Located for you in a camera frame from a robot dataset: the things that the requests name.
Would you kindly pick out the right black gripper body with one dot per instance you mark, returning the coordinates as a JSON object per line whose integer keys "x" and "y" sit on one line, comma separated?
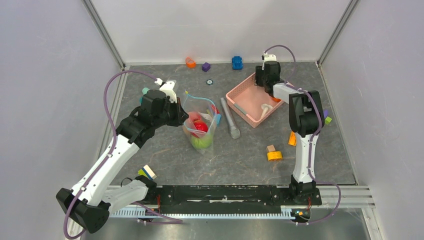
{"x": 260, "y": 79}

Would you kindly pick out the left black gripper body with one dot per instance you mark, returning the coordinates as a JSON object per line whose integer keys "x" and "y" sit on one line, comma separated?
{"x": 171, "y": 115}

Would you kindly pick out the pink plastic basket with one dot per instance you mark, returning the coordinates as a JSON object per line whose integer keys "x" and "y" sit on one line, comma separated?
{"x": 246, "y": 99}

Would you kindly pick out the pink toy peach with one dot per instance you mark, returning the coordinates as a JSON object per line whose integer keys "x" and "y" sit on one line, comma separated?
{"x": 194, "y": 116}

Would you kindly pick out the clear zip top bag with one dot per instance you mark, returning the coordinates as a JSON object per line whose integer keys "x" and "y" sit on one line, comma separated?
{"x": 199, "y": 104}

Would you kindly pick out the red toy apple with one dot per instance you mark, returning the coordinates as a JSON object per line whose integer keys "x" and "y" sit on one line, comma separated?
{"x": 201, "y": 126}

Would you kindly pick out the green toy cabbage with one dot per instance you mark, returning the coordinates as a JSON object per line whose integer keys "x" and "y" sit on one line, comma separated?
{"x": 203, "y": 142}

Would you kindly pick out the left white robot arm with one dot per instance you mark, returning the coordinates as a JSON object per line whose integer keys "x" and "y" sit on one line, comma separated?
{"x": 87, "y": 203}

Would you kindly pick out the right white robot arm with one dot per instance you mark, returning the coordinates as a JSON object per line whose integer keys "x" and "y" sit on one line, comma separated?
{"x": 305, "y": 120}

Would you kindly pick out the mint green toy microphone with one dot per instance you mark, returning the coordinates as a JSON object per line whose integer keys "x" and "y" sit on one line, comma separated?
{"x": 145, "y": 90}

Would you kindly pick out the white toy mushroom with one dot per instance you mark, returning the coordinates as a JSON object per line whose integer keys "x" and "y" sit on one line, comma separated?
{"x": 265, "y": 109}

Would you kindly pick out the blue toy car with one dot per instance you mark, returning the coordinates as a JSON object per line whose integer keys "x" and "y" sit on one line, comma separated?
{"x": 237, "y": 63}

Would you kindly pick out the multicolour toy brick block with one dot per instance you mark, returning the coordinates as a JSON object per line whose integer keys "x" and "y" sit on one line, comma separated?
{"x": 215, "y": 113}

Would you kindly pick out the purple toy cube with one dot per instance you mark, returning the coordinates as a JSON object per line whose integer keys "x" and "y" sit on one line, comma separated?
{"x": 206, "y": 67}

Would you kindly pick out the white blue green block stack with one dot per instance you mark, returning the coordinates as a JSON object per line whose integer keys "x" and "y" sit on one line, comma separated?
{"x": 147, "y": 172}

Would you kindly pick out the grey toy microphone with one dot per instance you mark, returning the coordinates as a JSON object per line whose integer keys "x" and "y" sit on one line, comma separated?
{"x": 233, "y": 129}

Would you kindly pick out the purple toy microphone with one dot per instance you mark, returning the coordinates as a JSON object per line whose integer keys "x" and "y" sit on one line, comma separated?
{"x": 325, "y": 113}

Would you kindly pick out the orange toy brick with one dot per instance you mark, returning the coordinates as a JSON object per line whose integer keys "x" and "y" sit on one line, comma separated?
{"x": 292, "y": 141}

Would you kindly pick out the small wooden cube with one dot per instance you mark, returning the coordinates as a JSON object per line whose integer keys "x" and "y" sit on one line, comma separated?
{"x": 270, "y": 148}

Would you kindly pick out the small green cube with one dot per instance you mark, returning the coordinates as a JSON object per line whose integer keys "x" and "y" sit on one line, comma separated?
{"x": 328, "y": 120}

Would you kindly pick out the yellow toy brick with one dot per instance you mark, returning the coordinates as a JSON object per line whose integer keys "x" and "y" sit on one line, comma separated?
{"x": 274, "y": 156}

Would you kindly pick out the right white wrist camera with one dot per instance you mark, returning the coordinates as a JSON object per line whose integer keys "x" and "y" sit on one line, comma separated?
{"x": 267, "y": 58}

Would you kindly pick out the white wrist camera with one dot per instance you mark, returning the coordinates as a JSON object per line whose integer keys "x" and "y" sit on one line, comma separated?
{"x": 267, "y": 58}
{"x": 168, "y": 87}

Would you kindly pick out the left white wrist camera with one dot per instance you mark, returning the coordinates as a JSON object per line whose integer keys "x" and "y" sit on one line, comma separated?
{"x": 168, "y": 87}

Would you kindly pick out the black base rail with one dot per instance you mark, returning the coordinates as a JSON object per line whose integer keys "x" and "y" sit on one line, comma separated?
{"x": 225, "y": 199}

